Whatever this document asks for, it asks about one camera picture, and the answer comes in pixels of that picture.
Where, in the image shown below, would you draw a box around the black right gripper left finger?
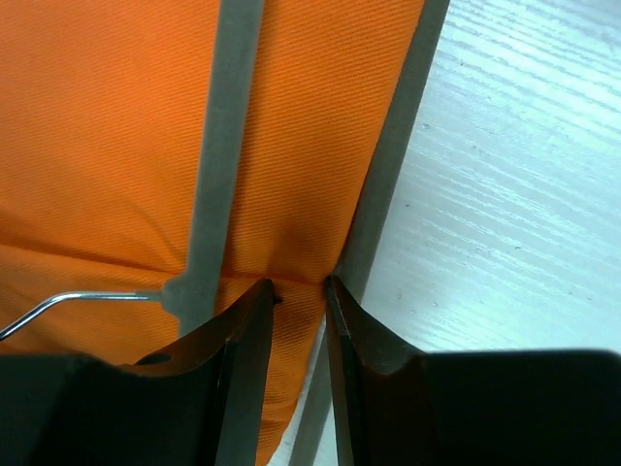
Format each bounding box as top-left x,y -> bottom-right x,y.
1,279 -> 275,465

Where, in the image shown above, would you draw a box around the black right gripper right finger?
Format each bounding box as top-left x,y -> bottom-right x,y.
325,277 -> 620,465

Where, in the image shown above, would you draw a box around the grey wire hanger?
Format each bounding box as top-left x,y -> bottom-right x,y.
0,0 -> 452,466

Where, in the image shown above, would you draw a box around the orange trousers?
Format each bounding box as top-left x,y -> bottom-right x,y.
1,1 -> 422,465

